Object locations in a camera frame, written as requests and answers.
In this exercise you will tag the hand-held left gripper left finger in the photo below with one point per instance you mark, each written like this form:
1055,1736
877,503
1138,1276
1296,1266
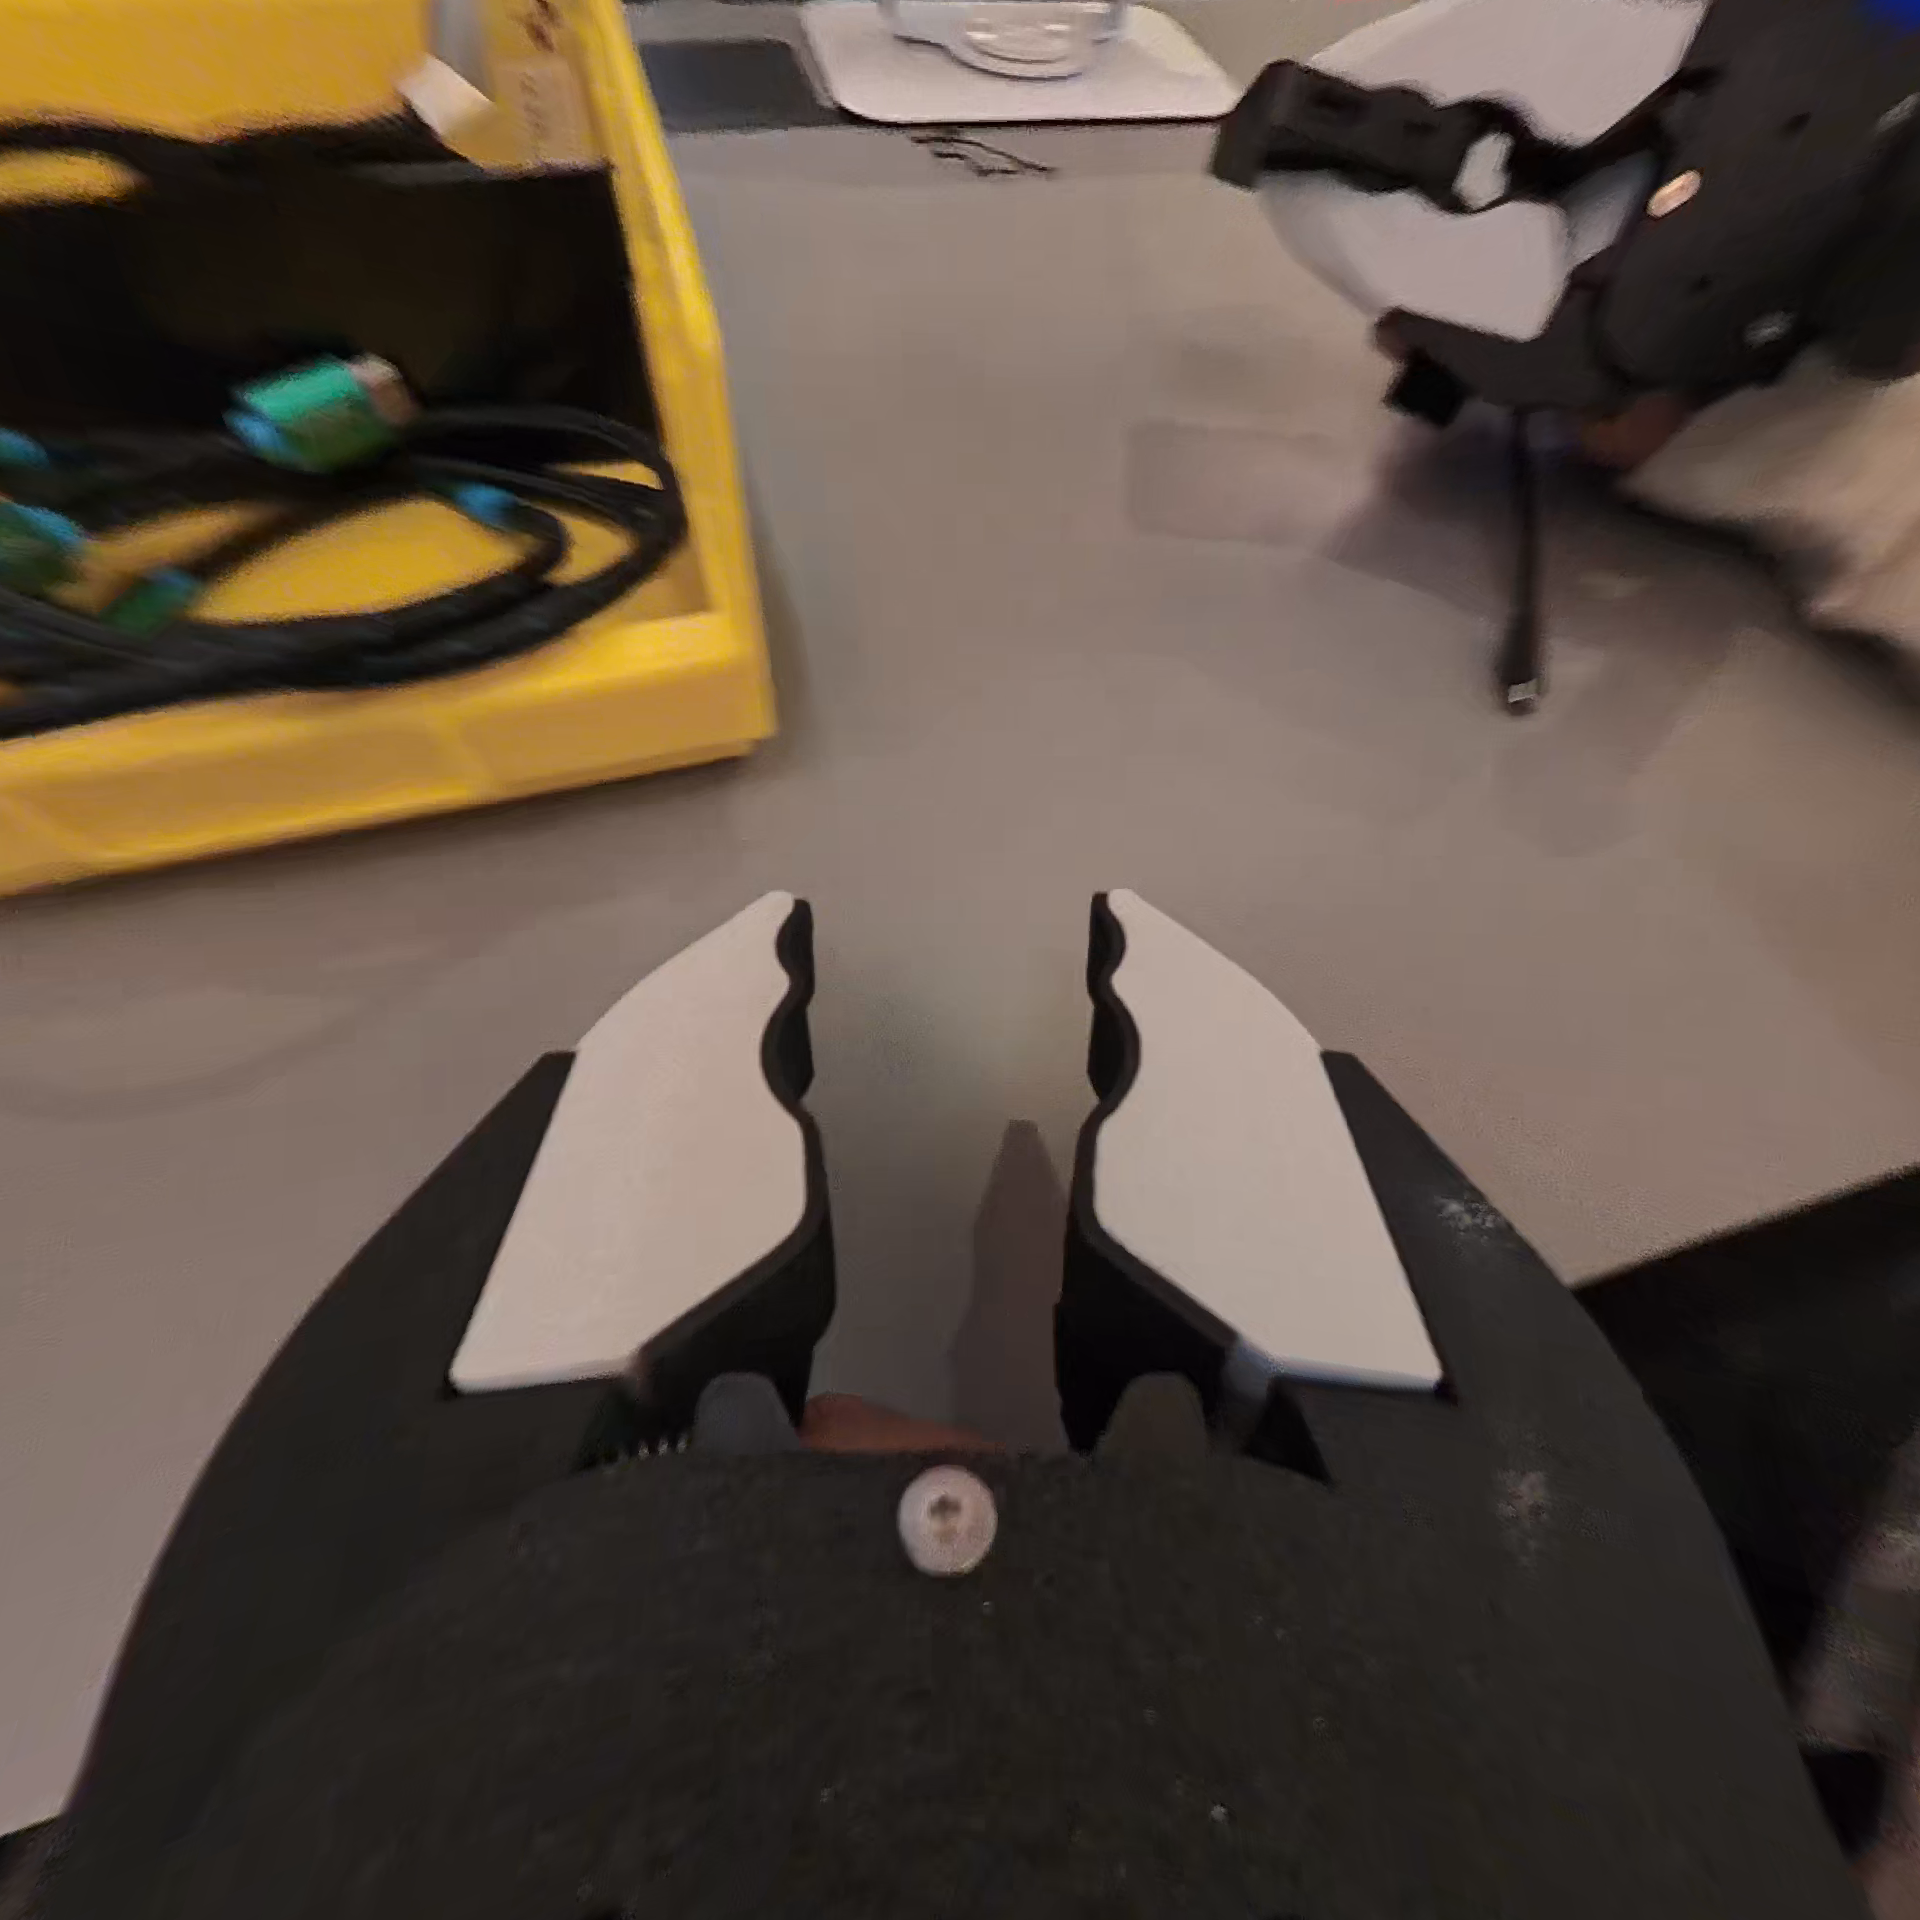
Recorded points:
644,1170

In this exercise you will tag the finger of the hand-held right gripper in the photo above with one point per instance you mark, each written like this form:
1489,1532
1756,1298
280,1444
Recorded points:
1441,263
1544,53

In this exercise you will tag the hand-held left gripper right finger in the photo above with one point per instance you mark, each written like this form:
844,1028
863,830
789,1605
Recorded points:
1244,1170

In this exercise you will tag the yellow storage bin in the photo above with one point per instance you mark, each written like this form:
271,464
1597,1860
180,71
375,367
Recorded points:
451,751

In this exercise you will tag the grey desk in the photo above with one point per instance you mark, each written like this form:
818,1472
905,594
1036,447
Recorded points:
1051,600

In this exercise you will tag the person's right hand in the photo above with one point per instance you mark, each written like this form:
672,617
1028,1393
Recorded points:
1634,432

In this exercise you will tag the black twist tie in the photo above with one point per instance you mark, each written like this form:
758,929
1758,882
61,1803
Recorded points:
974,151

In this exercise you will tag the clear round disc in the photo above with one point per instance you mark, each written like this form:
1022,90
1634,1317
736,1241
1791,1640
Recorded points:
1004,39

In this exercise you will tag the white stand base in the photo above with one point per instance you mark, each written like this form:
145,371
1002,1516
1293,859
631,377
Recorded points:
901,82

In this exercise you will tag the black bin divider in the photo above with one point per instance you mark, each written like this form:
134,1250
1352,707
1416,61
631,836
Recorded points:
375,285

